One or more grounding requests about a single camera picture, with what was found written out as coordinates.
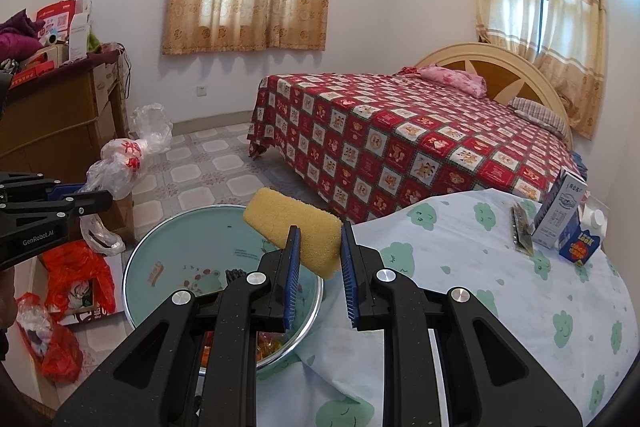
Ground pink floral pillow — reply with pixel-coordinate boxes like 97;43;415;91
417;64;487;98

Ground brown wooden cabinet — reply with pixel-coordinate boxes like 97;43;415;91
0;62;101;188

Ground small clear plastic bag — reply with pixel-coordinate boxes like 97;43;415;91
80;212;126;256

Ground teal bin with metal rim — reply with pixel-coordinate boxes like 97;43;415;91
122;205;326;375

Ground purple clothes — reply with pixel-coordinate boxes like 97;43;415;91
0;9;47;58

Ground printed cardboard box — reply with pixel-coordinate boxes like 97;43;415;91
60;252;124;333

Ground bed with red patterned cover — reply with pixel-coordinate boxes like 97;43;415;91
247;73;583;225

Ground striped pillow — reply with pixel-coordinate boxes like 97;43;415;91
510;97;571;135

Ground yellow sponge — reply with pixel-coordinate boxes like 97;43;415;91
242;187;343;280

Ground dark foil packet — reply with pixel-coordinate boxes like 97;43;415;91
510;202;535;255

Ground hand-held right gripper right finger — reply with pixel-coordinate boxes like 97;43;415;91
340;219;583;427

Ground red white open box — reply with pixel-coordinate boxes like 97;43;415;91
35;0;93;38

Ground white red-print plastic bag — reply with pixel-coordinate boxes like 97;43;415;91
87;138;151;200

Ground flat red box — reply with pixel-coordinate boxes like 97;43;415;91
10;62;57;86

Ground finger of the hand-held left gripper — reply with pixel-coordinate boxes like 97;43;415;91
0;172;77;204
0;189;113;220

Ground cream wooden bed headboard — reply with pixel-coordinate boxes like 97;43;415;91
415;43;576;148

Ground small tan cardboard box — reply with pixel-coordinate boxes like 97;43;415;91
22;44;69;68

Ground blue carton with white cap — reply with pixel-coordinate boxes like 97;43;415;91
557;204;607;265

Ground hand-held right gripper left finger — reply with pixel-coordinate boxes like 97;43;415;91
52;227;303;427

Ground tall white milk carton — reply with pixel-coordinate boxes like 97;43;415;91
531;168;588;249

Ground red plastic bag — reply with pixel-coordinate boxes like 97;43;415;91
40;241;117;323
15;292;83;383

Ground white paper box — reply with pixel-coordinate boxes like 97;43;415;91
67;12;94;60

